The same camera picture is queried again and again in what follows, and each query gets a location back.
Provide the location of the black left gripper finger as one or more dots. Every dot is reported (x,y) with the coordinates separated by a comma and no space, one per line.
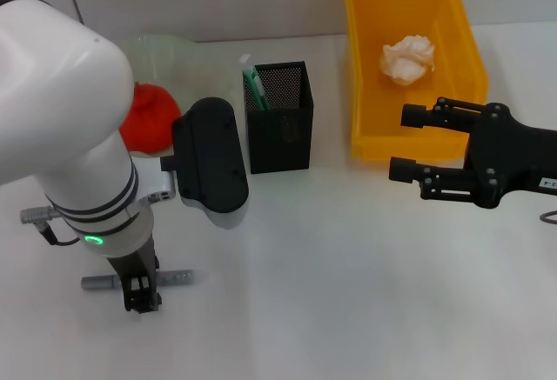
(141,299)

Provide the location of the orange fruit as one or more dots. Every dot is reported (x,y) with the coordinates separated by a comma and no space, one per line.
(150,119)

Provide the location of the yellow plastic bin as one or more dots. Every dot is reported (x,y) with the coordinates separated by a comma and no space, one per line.
(391,19)

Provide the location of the green utility knife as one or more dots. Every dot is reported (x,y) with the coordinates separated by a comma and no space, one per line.
(257,91)

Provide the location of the gray marker pen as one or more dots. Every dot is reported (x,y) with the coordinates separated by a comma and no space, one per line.
(178,276)

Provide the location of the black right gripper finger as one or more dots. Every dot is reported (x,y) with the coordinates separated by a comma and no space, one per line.
(402,170)
(415,115)

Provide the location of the black mesh pen holder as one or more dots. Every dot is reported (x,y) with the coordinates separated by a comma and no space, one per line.
(278,145)

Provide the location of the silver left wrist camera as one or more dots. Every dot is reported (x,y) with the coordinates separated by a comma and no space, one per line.
(213,158)

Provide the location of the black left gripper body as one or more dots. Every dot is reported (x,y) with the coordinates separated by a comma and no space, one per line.
(132,264)

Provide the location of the white paper ball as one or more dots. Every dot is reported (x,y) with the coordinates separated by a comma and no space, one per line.
(409,58)

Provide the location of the pale green glass fruit plate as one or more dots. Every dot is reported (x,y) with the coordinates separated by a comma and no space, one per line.
(196,71)

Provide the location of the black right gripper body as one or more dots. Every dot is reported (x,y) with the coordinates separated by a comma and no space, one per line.
(509,154)

